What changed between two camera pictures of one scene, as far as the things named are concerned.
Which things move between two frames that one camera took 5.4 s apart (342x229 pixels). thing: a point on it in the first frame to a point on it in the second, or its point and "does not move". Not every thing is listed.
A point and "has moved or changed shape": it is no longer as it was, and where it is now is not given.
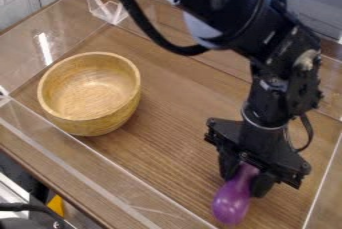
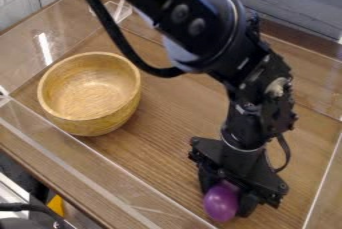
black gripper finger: (230, 163) to (207, 179)
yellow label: (56, 205) does not move
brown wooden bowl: (88, 91) does not move
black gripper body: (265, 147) to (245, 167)
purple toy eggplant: (233, 193) has moved or changed shape
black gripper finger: (262, 184) to (247, 204)
